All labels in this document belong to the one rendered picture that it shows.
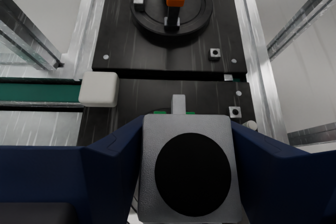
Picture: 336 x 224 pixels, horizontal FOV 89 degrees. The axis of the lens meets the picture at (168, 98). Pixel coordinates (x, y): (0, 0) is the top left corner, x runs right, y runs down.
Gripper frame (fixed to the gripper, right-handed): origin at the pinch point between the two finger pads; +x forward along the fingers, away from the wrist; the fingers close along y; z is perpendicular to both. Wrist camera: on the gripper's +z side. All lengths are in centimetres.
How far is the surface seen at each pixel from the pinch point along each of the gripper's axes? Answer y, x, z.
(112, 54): 9.2, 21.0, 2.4
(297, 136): -18.9, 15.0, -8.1
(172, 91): -0.2, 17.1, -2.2
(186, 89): -2.2, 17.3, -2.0
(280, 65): -26.3, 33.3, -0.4
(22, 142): 22.9, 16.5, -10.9
